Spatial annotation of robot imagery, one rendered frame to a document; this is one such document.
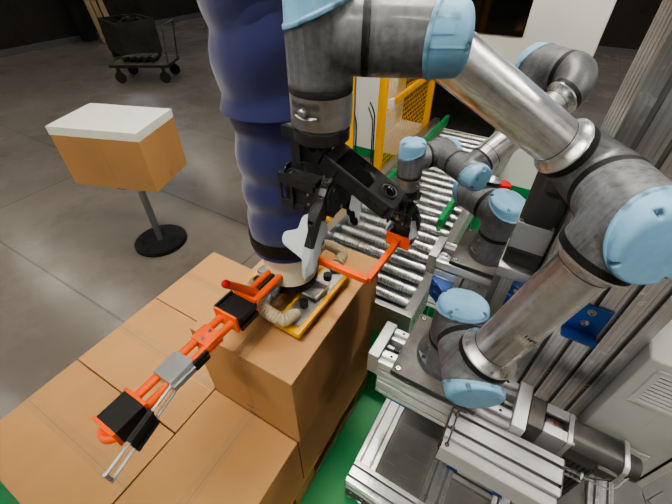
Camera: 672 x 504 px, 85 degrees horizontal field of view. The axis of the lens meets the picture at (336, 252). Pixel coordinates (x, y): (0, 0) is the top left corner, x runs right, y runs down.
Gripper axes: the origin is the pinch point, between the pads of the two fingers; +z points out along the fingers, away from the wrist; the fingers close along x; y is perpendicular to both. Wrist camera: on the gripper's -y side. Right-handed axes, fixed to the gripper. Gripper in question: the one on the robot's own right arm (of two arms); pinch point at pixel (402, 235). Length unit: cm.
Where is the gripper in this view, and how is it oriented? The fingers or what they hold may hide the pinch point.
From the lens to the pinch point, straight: 129.0
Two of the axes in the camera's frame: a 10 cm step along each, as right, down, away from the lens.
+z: 0.1, 7.5, 6.6
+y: -5.2, 5.7, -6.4
